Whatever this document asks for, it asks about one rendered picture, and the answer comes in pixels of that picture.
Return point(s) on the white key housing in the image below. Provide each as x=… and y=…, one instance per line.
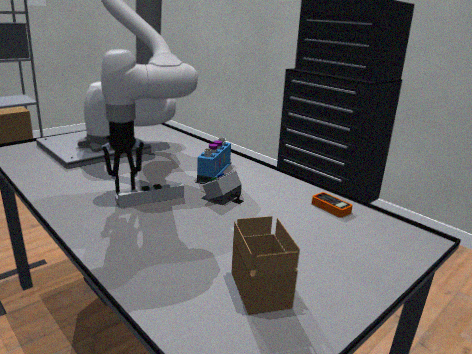
x=223, y=188

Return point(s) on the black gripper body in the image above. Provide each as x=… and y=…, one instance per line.
x=122, y=133

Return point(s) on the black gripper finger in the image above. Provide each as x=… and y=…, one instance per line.
x=114, y=172
x=139, y=146

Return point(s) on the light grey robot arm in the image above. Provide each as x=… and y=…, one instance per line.
x=124, y=80

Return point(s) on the brown cardboard box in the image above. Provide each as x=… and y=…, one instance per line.
x=273, y=286

